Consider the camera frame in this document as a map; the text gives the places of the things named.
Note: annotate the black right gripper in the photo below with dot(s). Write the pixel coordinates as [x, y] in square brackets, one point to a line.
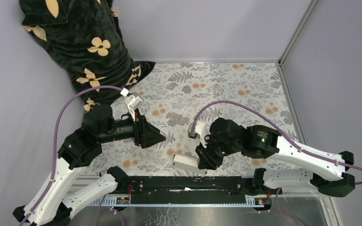
[207, 160]

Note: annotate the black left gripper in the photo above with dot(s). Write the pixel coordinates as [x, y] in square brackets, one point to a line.
[145, 134]

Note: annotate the white cardboard paper box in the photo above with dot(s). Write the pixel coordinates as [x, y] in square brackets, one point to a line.
[185, 162]

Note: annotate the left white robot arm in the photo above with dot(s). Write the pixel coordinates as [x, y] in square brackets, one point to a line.
[52, 206]

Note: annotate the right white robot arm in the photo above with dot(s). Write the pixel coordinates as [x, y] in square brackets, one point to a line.
[315, 169]

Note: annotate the floral patterned table cloth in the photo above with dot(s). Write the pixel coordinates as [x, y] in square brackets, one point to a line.
[173, 94]

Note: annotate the black floral plush blanket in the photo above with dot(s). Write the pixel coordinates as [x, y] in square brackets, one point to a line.
[85, 39]

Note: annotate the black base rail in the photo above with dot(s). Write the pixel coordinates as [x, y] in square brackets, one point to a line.
[233, 185]

